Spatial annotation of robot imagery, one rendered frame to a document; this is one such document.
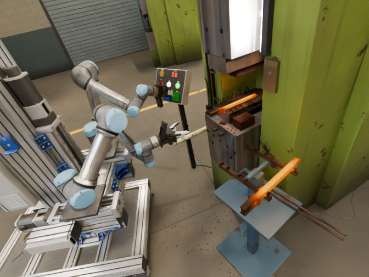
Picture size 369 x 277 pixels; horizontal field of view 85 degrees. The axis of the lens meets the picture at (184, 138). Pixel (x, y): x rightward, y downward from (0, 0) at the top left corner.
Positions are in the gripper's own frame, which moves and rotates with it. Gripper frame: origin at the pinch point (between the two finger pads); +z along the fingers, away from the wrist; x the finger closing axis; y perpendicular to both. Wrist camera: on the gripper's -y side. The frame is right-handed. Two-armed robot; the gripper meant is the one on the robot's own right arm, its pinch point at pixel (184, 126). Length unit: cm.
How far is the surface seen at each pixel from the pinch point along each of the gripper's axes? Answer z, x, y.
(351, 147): 89, 58, 29
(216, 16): 31, 1, -57
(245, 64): 45, 8, -29
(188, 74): 29, -43, -16
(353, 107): 89, 52, 2
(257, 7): 48, 13, -58
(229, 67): 32.8, 7.6, -30.4
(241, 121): 32.6, 18.5, 2.0
